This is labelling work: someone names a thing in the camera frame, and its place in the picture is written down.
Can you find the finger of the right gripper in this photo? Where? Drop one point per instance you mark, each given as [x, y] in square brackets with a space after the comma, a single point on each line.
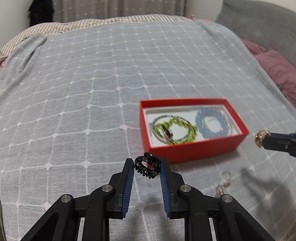
[280, 142]

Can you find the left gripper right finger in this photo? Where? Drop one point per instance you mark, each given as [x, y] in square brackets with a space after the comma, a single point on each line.
[206, 217]

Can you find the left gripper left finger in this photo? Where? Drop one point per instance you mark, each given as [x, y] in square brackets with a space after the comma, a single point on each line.
[110, 201]

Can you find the black hair claw clip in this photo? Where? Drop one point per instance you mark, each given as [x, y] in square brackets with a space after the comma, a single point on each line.
[148, 165]

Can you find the pink blanket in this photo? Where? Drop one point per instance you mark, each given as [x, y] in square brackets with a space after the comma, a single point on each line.
[277, 68]

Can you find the red open box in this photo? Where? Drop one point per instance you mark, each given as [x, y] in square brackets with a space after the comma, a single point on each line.
[190, 128]

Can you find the grey checked bedspread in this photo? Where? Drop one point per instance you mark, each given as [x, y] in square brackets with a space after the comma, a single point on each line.
[70, 116]

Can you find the grey pillow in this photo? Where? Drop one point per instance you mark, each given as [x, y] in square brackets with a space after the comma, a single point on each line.
[269, 25]

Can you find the striped bed sheet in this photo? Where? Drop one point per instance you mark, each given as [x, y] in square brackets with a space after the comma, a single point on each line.
[56, 28]

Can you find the grey dotted curtain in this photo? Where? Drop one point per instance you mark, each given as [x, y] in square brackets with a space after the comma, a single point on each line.
[74, 10]

